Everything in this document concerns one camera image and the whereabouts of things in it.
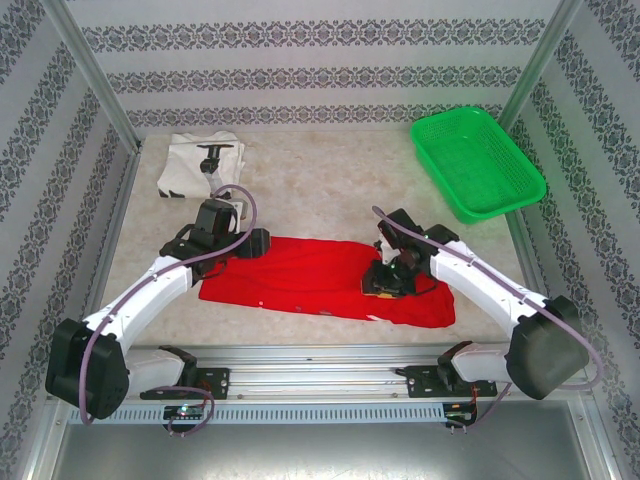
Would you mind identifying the aluminium frame post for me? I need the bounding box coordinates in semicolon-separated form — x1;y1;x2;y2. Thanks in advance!
42;0;144;151
497;0;584;132

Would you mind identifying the white t-shirt with black print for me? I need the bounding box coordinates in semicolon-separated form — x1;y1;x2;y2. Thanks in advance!
157;130;247;200

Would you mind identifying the white slotted cable duct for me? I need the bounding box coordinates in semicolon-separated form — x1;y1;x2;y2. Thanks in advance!
107;402;446;424

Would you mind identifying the short purple cable loop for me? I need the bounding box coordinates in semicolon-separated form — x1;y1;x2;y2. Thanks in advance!
168;384;217;440

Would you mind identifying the green plastic basket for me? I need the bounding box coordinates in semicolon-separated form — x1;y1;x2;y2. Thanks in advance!
409;106;547;226

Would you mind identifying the red t-shirt with grey print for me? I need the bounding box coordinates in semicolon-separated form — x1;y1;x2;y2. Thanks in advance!
198;237;457;330

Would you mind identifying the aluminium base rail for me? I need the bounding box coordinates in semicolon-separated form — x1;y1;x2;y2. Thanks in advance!
124;344;506;401

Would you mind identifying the grey metal base sheet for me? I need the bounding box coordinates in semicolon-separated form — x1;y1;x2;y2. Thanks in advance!
47;420;604;480

